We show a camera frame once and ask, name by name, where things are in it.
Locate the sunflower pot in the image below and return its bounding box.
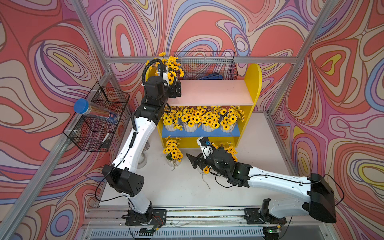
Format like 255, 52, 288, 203
197, 106, 221, 133
162, 106, 183, 132
180, 106, 202, 133
219, 106, 245, 133
163, 136, 184, 170
142, 52, 185, 87
219, 142, 238, 162
202, 142, 216, 174

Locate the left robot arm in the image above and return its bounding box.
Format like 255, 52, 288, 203
102, 57, 182, 225

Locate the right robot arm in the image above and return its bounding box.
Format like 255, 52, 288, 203
187, 146, 337, 224

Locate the blue item in rear basket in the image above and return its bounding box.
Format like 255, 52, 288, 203
199, 73, 224, 80

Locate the yellow shelf unit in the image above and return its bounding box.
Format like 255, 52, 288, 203
156, 64, 262, 148

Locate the clear jar of pencils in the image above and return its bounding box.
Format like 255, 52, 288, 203
143, 142, 150, 152

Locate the clear tape roll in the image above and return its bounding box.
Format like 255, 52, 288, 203
138, 152, 148, 169

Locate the black marker in basket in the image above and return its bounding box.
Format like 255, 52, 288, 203
99, 133, 111, 151

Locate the blue capped pencil tube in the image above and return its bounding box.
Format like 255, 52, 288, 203
74, 99, 119, 124

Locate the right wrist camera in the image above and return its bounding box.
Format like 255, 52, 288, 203
197, 137, 211, 156

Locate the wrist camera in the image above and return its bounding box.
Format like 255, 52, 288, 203
197, 137, 211, 156
158, 64, 170, 86

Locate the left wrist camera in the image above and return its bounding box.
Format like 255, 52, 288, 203
158, 64, 170, 86

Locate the black wire basket rear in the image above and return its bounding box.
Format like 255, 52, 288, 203
174, 50, 238, 80

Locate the black wire basket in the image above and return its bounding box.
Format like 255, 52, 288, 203
174, 50, 238, 80
63, 83, 130, 152

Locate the black wire basket left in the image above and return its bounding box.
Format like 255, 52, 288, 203
63, 83, 130, 152

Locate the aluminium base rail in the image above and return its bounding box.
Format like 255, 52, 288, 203
79, 207, 336, 240

